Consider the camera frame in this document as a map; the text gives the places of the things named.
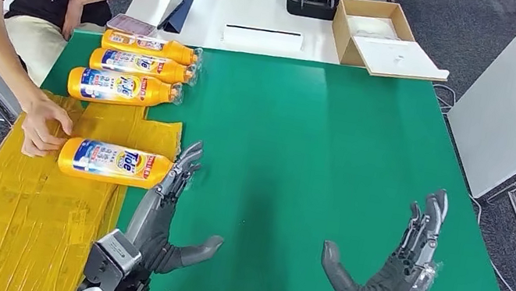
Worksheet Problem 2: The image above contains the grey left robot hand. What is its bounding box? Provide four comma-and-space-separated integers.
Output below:
118, 131, 241, 285

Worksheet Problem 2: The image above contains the orange detergent bottle clear cap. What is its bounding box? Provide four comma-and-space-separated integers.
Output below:
88, 45, 198, 89
55, 133, 177, 195
99, 27, 205, 69
65, 63, 186, 117

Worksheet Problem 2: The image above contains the person's left hand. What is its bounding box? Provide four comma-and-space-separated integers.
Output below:
59, 0, 88, 44

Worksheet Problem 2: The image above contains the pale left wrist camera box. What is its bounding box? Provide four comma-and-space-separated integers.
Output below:
79, 224, 148, 291

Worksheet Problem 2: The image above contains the open cardboard box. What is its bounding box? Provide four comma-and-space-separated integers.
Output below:
324, 0, 461, 89

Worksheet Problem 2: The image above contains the white flat box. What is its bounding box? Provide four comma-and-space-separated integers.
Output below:
220, 20, 305, 59

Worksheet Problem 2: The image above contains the yellow taped plastic sheet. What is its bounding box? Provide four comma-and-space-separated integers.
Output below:
0, 81, 187, 291

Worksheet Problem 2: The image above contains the white bag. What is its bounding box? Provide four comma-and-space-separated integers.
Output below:
345, 12, 404, 44

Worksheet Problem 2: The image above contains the grey cable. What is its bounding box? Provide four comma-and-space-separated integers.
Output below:
427, 82, 458, 116

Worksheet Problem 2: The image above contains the smartphone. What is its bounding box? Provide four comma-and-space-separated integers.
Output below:
105, 11, 159, 39

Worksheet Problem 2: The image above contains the green table mat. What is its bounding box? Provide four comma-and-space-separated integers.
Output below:
0, 8, 516, 291

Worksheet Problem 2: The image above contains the person's right hand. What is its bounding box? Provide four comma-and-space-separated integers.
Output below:
16, 92, 80, 165

